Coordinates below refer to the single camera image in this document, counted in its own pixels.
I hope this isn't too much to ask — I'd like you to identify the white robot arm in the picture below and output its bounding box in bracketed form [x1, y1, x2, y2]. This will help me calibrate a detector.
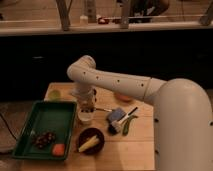
[67, 55, 213, 171]

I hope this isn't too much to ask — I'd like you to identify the red object on shelf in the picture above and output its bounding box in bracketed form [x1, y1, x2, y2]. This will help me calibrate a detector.
[98, 17, 109, 24]

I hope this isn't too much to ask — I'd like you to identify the green plastic tray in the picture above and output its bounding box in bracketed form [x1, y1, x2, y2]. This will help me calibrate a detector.
[12, 101, 77, 161]

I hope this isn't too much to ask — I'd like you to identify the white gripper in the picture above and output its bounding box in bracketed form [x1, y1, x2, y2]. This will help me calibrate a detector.
[77, 89, 97, 113]

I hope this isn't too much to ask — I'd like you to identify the dark grape bunch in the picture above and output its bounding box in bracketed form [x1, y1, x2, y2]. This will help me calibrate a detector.
[33, 132, 56, 149]

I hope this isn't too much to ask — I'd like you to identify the metal spoon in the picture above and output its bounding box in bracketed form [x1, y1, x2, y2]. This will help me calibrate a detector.
[95, 108, 113, 112]

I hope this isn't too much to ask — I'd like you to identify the orange carrot piece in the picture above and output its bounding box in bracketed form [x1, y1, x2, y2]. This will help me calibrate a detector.
[52, 144, 65, 156]

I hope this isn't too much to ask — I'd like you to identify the blue sponge block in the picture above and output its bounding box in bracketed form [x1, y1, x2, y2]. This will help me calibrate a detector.
[106, 108, 126, 123]

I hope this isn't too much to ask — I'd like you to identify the dark brown bowl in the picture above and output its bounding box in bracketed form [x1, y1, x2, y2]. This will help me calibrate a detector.
[77, 128, 105, 155]

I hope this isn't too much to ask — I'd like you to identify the black white brush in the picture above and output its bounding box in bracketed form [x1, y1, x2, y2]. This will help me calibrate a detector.
[108, 107, 137, 134]

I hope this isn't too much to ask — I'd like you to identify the white paper cup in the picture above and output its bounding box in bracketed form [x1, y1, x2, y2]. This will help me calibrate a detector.
[77, 108, 94, 125]

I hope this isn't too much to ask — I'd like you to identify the green pea pod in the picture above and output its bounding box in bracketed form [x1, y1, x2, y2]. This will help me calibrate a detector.
[122, 115, 138, 136]

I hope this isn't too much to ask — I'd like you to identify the black cable left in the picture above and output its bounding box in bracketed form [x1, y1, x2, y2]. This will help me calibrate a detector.
[0, 113, 18, 155]

